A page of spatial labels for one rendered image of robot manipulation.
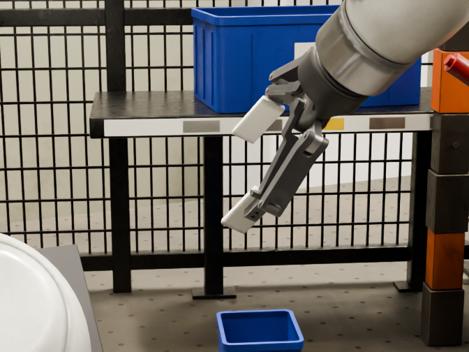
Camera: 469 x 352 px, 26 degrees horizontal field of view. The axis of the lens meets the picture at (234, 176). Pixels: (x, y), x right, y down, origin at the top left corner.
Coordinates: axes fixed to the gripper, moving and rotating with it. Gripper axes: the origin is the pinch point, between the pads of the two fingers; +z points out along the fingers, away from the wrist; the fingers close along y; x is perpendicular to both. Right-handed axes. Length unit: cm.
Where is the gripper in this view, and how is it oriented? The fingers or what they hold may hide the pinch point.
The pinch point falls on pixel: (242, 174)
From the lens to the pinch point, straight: 114.5
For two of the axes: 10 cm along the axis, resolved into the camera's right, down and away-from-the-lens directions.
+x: -8.6, -4.0, -3.3
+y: 0.8, -7.4, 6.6
